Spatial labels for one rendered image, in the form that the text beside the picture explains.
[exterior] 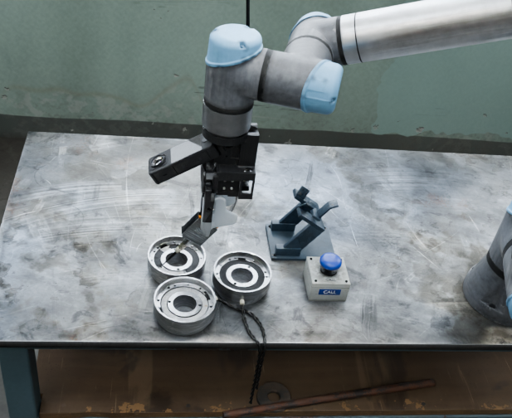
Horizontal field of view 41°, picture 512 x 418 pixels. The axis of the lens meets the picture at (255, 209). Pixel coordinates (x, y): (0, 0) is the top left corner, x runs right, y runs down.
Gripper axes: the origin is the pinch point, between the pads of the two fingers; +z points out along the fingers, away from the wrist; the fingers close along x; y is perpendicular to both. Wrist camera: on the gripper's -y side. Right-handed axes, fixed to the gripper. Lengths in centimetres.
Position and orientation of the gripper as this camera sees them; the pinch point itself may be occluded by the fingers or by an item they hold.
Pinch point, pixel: (202, 225)
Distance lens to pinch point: 116.9
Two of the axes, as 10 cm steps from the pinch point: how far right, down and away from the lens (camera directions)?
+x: -1.0, -6.4, 7.6
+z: -1.2, 7.7, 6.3
